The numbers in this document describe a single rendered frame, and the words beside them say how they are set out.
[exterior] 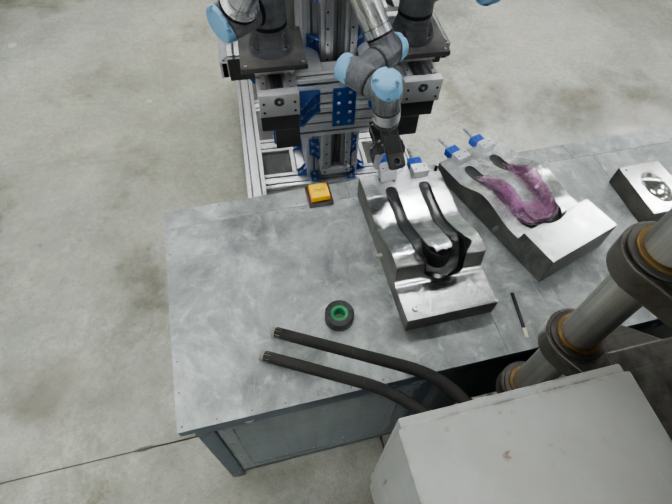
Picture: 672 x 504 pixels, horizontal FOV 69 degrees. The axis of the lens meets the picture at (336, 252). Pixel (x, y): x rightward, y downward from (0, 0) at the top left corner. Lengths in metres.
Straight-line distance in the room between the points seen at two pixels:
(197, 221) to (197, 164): 1.33
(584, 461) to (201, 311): 1.06
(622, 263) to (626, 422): 0.19
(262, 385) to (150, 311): 1.19
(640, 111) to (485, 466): 3.32
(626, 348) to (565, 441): 0.35
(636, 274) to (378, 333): 0.81
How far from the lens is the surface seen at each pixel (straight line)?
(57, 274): 2.70
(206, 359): 1.36
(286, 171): 2.51
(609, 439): 0.66
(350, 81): 1.32
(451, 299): 1.38
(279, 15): 1.71
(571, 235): 1.56
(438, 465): 0.59
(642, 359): 0.96
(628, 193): 1.87
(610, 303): 0.79
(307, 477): 2.06
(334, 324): 1.33
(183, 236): 1.58
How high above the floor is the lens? 2.04
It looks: 56 degrees down
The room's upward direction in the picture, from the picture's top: 2 degrees clockwise
